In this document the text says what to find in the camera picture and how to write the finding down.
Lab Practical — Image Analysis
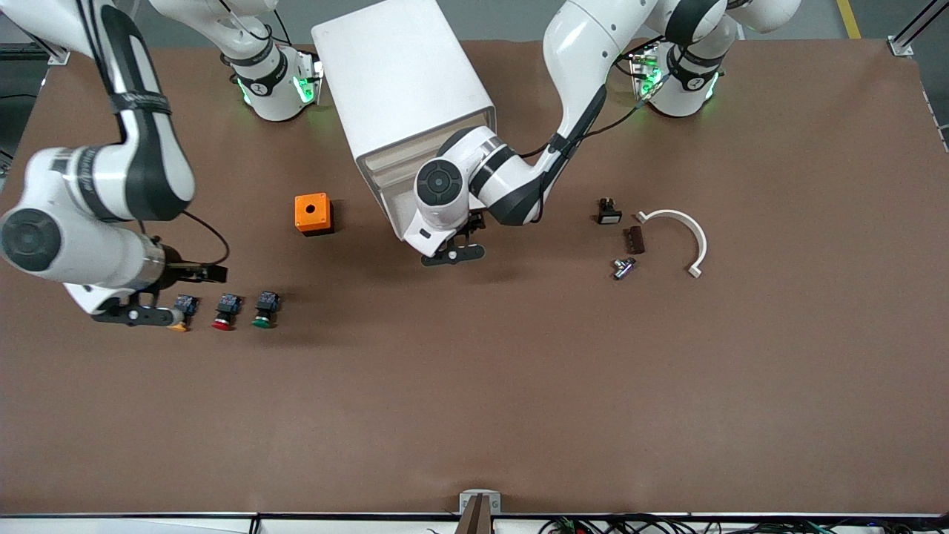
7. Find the brown camera post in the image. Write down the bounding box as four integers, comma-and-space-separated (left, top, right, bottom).
454, 494, 494, 534

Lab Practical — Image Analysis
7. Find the grey metal table bracket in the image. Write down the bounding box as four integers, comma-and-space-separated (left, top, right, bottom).
459, 489, 502, 516

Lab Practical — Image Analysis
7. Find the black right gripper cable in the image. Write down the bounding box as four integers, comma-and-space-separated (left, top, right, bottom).
137, 210, 231, 268

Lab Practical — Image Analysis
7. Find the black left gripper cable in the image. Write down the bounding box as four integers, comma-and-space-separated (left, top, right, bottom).
515, 70, 675, 160

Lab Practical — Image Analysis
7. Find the green mushroom push button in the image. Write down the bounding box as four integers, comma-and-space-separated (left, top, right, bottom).
251, 291, 281, 329

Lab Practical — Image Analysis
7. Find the orange button enclosure box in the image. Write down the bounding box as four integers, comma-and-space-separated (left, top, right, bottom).
294, 193, 334, 237

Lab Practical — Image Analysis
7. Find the brown table mat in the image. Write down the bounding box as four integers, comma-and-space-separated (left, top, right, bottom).
0, 37, 949, 516

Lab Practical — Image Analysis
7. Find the white drawer cabinet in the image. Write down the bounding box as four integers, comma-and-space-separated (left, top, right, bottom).
310, 0, 496, 223

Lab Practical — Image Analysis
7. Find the red mushroom push button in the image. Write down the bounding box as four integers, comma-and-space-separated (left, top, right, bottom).
211, 293, 243, 331

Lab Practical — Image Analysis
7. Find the aluminium frame profile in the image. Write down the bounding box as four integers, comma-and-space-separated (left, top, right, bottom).
887, 0, 949, 56

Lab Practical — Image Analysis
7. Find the white curved plastic arc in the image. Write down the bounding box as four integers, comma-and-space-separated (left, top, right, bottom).
635, 209, 708, 279

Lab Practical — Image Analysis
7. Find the tangled cable bundle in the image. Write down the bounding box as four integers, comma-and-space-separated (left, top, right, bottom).
538, 513, 949, 534

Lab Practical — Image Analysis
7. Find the yellow mushroom push button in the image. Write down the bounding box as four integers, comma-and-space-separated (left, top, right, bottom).
167, 294, 199, 332

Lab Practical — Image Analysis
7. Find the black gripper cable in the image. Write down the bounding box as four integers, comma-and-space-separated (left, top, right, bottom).
515, 70, 675, 160
137, 210, 231, 268

